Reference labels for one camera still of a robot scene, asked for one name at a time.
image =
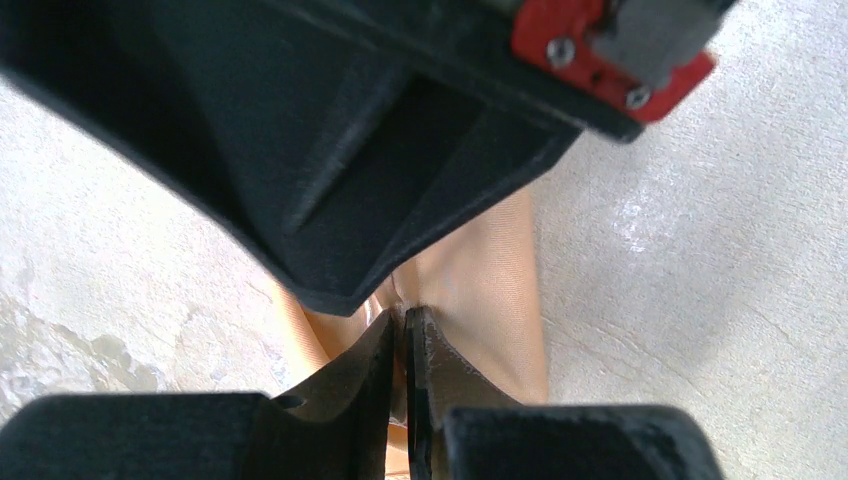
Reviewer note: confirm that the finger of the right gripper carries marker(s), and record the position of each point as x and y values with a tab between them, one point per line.
333	139

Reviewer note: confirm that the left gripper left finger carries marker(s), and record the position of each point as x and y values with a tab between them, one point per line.
265	437

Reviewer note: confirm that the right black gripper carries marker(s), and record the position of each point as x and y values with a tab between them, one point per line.
613	67

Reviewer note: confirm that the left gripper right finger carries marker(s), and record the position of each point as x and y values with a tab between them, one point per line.
563	444

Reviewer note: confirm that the peach cloth napkin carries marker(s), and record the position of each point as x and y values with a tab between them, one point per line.
449	340

